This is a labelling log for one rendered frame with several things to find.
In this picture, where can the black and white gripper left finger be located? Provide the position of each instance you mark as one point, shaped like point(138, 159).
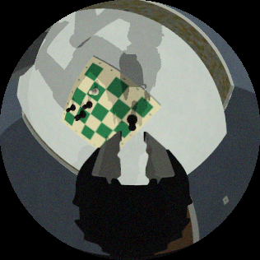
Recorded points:
point(102, 166)

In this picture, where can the black queen chess piece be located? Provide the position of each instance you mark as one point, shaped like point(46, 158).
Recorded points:
point(132, 119)

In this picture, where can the green and cream chessboard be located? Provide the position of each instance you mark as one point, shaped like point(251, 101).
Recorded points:
point(118, 98)

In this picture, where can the black rook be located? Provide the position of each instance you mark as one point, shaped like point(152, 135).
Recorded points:
point(81, 115)

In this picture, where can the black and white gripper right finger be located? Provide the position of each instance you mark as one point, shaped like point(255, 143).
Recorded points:
point(163, 166)

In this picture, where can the black pawn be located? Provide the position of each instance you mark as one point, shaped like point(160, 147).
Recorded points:
point(72, 108)
point(87, 105)

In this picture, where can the white pawn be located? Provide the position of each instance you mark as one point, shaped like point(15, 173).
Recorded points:
point(95, 91)

